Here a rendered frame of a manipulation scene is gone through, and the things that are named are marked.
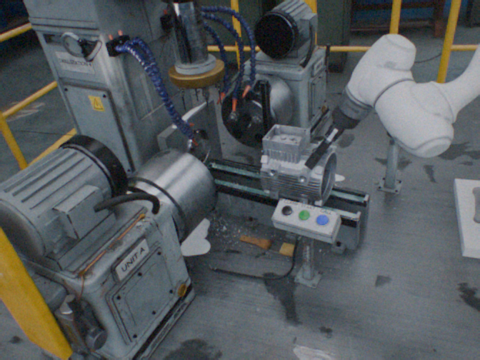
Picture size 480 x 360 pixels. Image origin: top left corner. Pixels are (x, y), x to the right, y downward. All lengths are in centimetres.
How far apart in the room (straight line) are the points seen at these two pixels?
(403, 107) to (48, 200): 75
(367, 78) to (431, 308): 65
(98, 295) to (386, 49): 82
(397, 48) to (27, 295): 92
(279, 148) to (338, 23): 334
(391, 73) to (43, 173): 77
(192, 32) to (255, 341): 89
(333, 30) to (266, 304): 364
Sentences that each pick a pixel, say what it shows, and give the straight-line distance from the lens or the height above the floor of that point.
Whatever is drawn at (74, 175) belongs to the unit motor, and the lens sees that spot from 95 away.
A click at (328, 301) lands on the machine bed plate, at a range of 127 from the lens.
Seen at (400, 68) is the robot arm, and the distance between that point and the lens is 102.
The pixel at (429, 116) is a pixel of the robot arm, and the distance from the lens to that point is 95.
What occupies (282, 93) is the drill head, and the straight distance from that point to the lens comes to 166.
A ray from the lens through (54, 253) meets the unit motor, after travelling 98.
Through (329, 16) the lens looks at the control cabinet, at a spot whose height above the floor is 59.
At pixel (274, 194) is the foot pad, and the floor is 97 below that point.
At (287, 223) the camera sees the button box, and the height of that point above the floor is 105.
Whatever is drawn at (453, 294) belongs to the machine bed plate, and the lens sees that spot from 136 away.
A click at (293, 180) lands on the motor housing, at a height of 104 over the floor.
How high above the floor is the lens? 181
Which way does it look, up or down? 36 degrees down
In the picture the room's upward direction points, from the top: 7 degrees counter-clockwise
